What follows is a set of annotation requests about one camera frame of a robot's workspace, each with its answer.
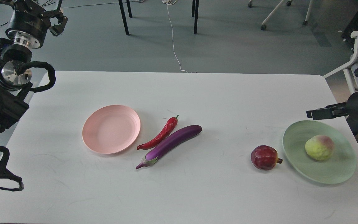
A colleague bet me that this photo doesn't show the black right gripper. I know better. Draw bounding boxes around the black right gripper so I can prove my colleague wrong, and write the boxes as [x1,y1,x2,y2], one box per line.
[306,92,358,122]

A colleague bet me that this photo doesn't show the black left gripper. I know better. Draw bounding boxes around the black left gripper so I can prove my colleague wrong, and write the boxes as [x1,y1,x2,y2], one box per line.
[0,0,68,49]

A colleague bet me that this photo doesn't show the green pink peach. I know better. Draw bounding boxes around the green pink peach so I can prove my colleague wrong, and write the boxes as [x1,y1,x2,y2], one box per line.
[305,135,336,161]

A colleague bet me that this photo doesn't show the red pomegranate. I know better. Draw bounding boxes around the red pomegranate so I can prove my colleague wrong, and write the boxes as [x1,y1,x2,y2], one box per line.
[250,145,283,171]

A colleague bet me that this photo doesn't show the purple eggplant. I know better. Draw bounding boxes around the purple eggplant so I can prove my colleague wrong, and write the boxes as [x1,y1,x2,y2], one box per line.
[135,125,203,169]

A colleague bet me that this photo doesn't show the red chili pepper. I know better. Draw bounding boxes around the red chili pepper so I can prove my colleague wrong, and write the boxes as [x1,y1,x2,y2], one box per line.
[136,115,179,150]

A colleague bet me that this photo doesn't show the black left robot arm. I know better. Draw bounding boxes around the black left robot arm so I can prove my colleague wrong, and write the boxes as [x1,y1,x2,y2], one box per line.
[0,0,68,192]

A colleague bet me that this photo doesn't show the green plate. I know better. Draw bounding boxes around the green plate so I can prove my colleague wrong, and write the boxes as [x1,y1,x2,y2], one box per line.
[282,120,357,184]

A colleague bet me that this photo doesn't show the black table legs left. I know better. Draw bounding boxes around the black table legs left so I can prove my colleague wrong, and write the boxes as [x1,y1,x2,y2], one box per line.
[118,0,132,36]

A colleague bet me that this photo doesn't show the black table legs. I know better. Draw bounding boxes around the black table legs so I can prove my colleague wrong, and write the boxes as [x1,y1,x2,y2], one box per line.
[118,0,132,36]
[191,0,199,35]

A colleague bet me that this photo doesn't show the white rolling chair base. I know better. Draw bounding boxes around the white rolling chair base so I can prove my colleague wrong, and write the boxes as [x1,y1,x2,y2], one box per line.
[260,0,315,31]

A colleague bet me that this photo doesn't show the pink plate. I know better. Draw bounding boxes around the pink plate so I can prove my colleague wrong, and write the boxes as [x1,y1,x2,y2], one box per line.
[81,105,141,154]

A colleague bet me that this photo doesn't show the black table legs right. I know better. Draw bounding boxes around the black table legs right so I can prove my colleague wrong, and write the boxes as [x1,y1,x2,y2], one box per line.
[191,0,199,35]

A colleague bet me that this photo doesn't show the black floor cables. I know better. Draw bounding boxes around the black floor cables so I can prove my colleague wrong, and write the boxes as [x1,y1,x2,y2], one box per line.
[0,0,142,35]

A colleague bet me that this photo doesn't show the white floor cable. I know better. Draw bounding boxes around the white floor cable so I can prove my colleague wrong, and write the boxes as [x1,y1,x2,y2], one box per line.
[162,0,189,73]

